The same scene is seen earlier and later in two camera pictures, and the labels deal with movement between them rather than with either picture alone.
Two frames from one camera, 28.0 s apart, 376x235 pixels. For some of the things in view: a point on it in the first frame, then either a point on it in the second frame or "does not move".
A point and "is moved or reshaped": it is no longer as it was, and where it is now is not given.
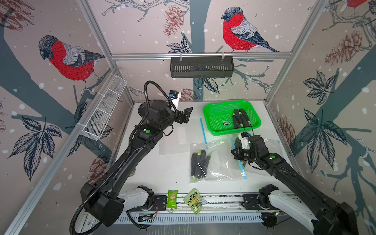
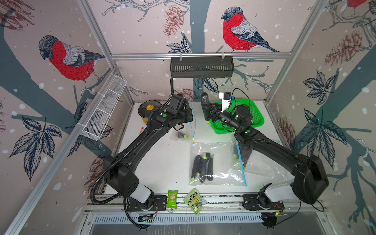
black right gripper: [238, 154] to [217, 114]
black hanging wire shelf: [203, 66] does not move
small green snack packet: [172, 199] does not move
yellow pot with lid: [143, 109] does not move
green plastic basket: [219, 117] does not move
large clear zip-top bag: [213, 161] is moved or reshaped
